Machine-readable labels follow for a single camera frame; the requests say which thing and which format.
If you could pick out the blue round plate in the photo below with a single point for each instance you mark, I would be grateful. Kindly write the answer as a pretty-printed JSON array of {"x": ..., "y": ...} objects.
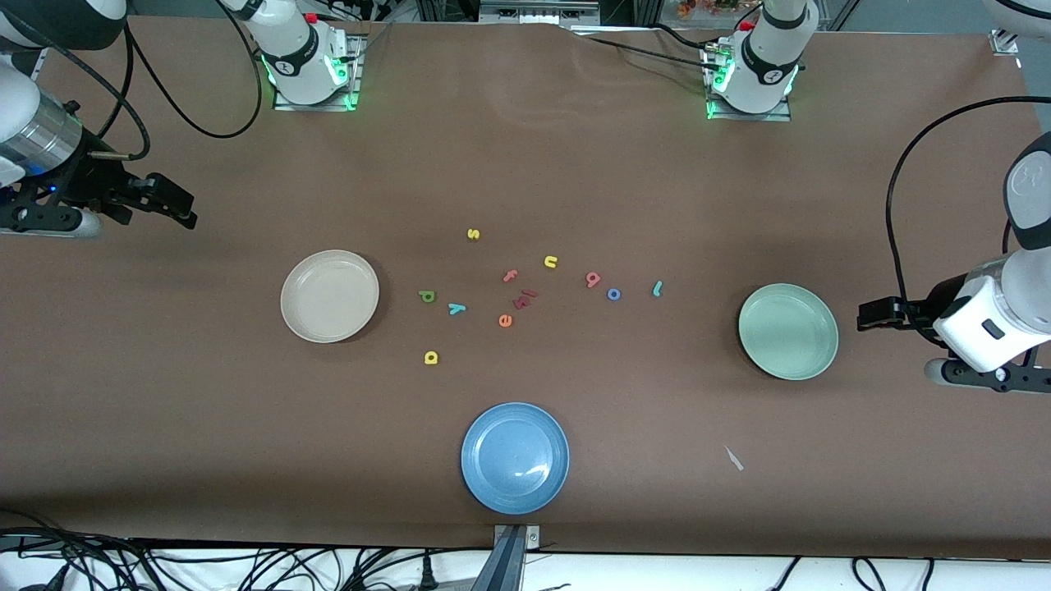
[{"x": 515, "y": 458}]

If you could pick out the green foam letter d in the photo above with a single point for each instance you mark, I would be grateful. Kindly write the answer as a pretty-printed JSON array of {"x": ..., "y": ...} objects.
[{"x": 427, "y": 296}]

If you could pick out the grey metal box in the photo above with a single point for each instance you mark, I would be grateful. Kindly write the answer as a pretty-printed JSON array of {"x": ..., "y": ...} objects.
[{"x": 538, "y": 10}]

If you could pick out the beige brown round plate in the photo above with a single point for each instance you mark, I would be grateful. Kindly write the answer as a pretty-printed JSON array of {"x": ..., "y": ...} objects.
[{"x": 328, "y": 295}]

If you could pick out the teal foam letter y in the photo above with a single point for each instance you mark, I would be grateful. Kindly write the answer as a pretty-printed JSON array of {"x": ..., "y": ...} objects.
[{"x": 456, "y": 309}]

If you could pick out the small white paper scrap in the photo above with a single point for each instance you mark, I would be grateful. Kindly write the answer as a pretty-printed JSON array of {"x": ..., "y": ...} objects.
[{"x": 733, "y": 458}]

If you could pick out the pink foam letter g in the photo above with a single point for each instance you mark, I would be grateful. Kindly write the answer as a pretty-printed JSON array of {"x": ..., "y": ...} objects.
[{"x": 593, "y": 280}]

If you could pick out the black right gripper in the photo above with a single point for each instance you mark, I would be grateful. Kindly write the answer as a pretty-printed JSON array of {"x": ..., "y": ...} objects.
[{"x": 89, "y": 179}]

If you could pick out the dark red foam letter k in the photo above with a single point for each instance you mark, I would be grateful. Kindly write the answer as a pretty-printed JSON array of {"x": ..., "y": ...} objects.
[{"x": 522, "y": 301}]

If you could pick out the pale green round plate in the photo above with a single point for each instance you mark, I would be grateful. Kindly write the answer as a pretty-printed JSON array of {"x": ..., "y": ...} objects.
[{"x": 788, "y": 332}]

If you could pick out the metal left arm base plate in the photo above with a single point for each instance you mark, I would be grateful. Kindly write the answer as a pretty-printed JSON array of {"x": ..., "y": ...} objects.
[{"x": 747, "y": 116}]

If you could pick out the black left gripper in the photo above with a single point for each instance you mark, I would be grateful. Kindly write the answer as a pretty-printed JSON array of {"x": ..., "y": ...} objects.
[{"x": 926, "y": 310}]

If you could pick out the brown table cover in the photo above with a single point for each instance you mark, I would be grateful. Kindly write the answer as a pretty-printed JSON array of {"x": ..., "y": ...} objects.
[{"x": 164, "y": 410}]

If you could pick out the aluminium frame corner bracket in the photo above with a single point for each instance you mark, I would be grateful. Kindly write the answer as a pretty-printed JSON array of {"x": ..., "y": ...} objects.
[{"x": 1003, "y": 43}]

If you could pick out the aluminium camera mount post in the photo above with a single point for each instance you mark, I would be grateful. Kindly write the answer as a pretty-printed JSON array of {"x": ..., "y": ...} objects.
[{"x": 509, "y": 558}]

